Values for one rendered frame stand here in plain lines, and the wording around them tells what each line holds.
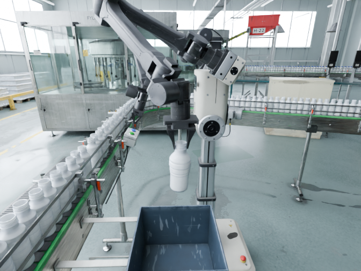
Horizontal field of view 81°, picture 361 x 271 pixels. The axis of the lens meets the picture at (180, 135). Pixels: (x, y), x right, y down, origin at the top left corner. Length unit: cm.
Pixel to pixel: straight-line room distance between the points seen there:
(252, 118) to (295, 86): 242
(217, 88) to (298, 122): 163
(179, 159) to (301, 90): 439
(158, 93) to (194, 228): 70
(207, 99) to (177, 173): 58
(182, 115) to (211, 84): 56
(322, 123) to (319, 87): 234
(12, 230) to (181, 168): 47
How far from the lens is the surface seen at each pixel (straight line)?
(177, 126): 61
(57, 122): 507
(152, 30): 95
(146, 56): 66
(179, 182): 69
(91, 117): 475
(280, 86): 484
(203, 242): 112
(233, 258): 173
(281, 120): 261
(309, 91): 496
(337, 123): 275
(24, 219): 78
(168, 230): 106
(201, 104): 116
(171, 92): 54
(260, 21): 761
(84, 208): 103
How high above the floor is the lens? 155
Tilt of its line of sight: 20 degrees down
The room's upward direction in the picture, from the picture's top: straight up
